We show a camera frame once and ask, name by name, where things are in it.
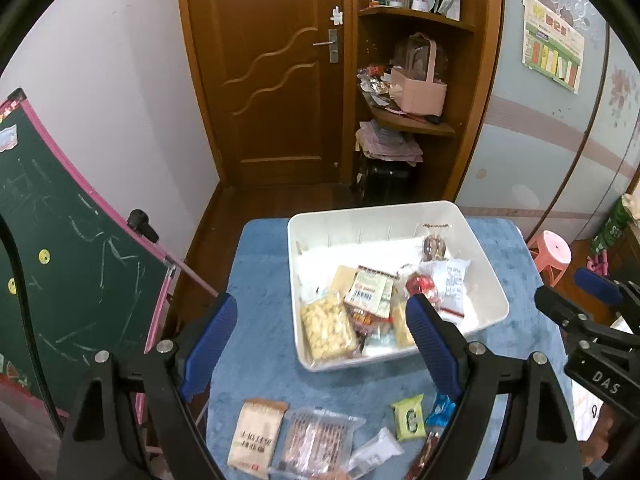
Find silver door handle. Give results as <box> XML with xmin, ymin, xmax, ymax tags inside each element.
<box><xmin>312</xmin><ymin>28</ymin><xmax>340</xmax><ymax>64</ymax></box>

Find green small snack packet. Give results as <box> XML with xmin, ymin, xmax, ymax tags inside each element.
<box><xmin>390</xmin><ymin>394</ymin><xmax>426</xmax><ymax>442</ymax></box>

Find brown white chocolate bar packet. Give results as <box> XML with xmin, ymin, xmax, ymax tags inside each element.
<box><xmin>405</xmin><ymin>429</ymin><xmax>442</xmax><ymax>480</ymax></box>

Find brown wooden door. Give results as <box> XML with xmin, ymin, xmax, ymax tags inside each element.
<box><xmin>179</xmin><ymin>0</ymin><xmax>346</xmax><ymax>188</ymax></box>

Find clear packet yellow crackers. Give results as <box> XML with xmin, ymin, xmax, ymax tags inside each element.
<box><xmin>300</xmin><ymin>290</ymin><xmax>359</xmax><ymax>364</ymax></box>

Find clear packet mixed nuts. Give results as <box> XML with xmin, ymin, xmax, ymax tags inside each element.
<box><xmin>422</xmin><ymin>223</ymin><xmax>452</xmax><ymax>261</ymax></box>

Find colourful wall poster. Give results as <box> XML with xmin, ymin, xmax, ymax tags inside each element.
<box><xmin>522</xmin><ymin>0</ymin><xmax>585</xmax><ymax>94</ymax></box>

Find clear packet brown biscuits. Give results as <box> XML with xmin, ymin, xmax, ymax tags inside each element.
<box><xmin>269</xmin><ymin>408</ymin><xmax>367</xmax><ymax>479</ymax></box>

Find pink basket with handle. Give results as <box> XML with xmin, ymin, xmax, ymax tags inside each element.
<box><xmin>390</xmin><ymin>32</ymin><xmax>448</xmax><ymax>122</ymax></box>

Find wooden corner shelf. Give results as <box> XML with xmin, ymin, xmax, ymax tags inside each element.
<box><xmin>344</xmin><ymin>0</ymin><xmax>503</xmax><ymax>205</ymax></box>

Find sliding wardrobe doors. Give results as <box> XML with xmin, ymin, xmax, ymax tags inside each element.
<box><xmin>456</xmin><ymin>0</ymin><xmax>639</xmax><ymax>242</ymax></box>

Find small red snack packet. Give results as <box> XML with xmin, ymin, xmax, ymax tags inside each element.
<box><xmin>405</xmin><ymin>273</ymin><xmax>440</xmax><ymax>307</ymax></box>

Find folded pink cloths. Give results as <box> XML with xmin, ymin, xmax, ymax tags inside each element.
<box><xmin>355</xmin><ymin>120</ymin><xmax>423</xmax><ymax>166</ymax></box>

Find blue foil candy packet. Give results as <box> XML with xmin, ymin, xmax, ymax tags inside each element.
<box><xmin>425</xmin><ymin>392</ymin><xmax>456</xmax><ymax>428</ymax></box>

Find green chalkboard pink frame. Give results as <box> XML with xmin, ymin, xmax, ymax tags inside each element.
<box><xmin>1</xmin><ymin>89</ymin><xmax>178</xmax><ymax>412</ymax></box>

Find mountain print cake packet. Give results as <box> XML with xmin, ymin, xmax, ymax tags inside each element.
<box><xmin>330</xmin><ymin>266</ymin><xmax>414</xmax><ymax>359</ymax></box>

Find white crinkled snack packet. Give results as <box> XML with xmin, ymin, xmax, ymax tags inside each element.
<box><xmin>419</xmin><ymin>258</ymin><xmax>471</xmax><ymax>318</ymax></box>

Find pink plastic stool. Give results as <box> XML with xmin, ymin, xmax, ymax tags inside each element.
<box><xmin>527</xmin><ymin>230</ymin><xmax>573</xmax><ymax>287</ymax></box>

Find red-edged mixed cracker packet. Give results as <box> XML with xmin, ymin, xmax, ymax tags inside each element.
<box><xmin>343</xmin><ymin>266</ymin><xmax>397</xmax><ymax>335</ymax></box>

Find beige paper snack packet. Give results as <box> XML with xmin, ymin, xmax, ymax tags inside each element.
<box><xmin>227</xmin><ymin>398</ymin><xmax>288</xmax><ymax>479</ymax></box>

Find white orange snack bar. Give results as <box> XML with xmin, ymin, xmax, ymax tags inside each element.
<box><xmin>346</xmin><ymin>427</ymin><xmax>405</xmax><ymax>479</ymax></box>

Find pink toy on floor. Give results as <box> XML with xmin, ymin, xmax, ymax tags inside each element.
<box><xmin>586</xmin><ymin>250</ymin><xmax>608</xmax><ymax>276</ymax></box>

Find green printed bag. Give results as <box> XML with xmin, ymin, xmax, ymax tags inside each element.
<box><xmin>589</xmin><ymin>193</ymin><xmax>636</xmax><ymax>256</ymax></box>

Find white plastic storage bin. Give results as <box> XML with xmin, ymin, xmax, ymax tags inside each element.
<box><xmin>288</xmin><ymin>200</ymin><xmax>510</xmax><ymax>372</ymax></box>

